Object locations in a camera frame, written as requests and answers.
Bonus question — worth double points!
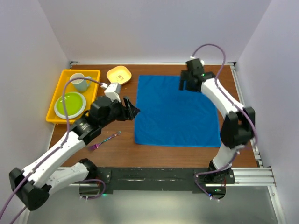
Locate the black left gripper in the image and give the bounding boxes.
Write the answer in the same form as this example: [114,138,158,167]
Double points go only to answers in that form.
[100,96,140,128]

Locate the blue cloth napkin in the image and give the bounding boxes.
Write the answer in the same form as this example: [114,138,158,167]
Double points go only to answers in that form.
[134,75,221,147]

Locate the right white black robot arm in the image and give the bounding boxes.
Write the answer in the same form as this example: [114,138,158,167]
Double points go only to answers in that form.
[179,58,255,183]

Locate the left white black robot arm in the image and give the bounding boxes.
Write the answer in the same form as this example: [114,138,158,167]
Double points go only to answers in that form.
[9,96,140,211]

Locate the yellow square bowl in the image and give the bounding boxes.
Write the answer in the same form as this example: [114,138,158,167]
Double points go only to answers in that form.
[106,65,132,85]

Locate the yellow plastic tray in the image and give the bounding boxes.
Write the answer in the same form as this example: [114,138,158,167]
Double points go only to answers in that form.
[46,70,100,124]

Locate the light blue ceramic mug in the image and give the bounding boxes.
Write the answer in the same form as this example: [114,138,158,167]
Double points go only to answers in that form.
[70,73,91,92]

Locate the iridescent metal fork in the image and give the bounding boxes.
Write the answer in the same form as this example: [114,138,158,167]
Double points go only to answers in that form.
[88,131,121,151]

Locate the green plate white rim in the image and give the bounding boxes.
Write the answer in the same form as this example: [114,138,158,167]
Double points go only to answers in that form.
[54,92,86,119]

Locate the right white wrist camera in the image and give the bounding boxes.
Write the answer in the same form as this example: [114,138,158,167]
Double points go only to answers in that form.
[190,56,205,66]

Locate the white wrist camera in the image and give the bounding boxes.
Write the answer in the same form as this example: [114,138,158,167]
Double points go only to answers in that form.
[190,56,205,66]
[101,83,121,102]

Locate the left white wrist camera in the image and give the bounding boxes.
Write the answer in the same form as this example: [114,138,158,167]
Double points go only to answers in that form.
[101,83,121,102]

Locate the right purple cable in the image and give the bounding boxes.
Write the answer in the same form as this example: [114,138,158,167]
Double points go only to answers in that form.
[190,43,259,203]

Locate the purple cable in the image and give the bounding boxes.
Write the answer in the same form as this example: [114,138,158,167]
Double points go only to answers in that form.
[0,78,108,224]
[190,43,259,203]

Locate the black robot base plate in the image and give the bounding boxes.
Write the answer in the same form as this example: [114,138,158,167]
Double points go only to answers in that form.
[87,167,235,195]

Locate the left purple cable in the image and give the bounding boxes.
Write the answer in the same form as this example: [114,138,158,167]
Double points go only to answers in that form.
[0,78,108,224]

